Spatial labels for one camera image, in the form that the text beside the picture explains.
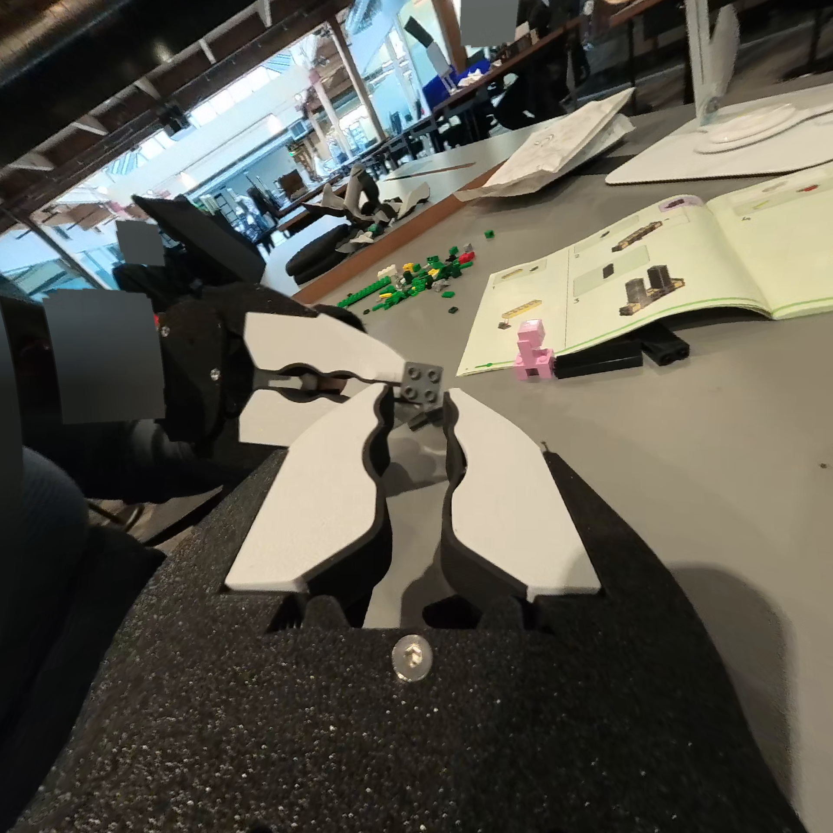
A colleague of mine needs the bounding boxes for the white monitor stand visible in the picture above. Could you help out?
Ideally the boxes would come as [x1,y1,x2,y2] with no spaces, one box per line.
[683,0,817,156]

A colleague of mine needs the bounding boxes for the pale green instruction booklet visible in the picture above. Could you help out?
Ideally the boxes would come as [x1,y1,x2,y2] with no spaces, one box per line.
[456,172,833,378]

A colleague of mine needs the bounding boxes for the grey desk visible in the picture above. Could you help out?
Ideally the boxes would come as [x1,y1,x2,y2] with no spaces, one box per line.
[293,85,833,833]

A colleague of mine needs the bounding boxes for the person's dark ribbed sweater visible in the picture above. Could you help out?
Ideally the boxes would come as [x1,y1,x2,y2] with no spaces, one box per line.
[0,443,167,827]

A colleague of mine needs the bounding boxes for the person's left forearm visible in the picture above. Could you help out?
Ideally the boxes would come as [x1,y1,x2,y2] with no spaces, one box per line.
[85,416,264,507]

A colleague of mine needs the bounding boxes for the pink brick pig figure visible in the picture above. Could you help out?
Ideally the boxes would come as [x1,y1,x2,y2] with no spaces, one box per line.
[512,319,557,383]

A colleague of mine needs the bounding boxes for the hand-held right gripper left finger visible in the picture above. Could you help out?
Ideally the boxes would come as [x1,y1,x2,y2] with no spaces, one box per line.
[224,384,396,596]

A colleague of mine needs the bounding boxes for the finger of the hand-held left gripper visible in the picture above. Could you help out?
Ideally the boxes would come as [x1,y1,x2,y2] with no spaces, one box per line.
[242,312,408,386]
[238,384,347,449]

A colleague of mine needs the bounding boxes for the pile of green bricks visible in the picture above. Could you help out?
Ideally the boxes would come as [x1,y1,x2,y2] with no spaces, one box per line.
[335,228,498,318]

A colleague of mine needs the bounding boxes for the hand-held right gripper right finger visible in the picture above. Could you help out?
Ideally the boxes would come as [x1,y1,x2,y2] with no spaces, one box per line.
[441,388,603,603]

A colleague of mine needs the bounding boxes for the dark grey square brick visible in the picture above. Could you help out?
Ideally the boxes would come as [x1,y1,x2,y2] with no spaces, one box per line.
[400,359,447,415]

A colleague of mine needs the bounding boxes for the long black brick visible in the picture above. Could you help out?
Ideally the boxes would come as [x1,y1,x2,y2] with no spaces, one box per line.
[641,321,691,365]
[555,340,644,380]

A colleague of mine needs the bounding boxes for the grey and black parts heap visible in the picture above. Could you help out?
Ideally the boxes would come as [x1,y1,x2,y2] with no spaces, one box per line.
[305,164,432,247]

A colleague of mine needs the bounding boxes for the white crumpled paper bag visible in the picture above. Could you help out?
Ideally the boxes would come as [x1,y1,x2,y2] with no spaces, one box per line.
[454,88,636,200]

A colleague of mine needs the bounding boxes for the white flat base board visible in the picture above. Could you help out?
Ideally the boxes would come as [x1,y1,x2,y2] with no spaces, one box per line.
[605,98,833,190]

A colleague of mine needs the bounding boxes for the black rounded casing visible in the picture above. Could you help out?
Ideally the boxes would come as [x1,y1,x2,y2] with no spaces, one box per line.
[285,223,367,279]

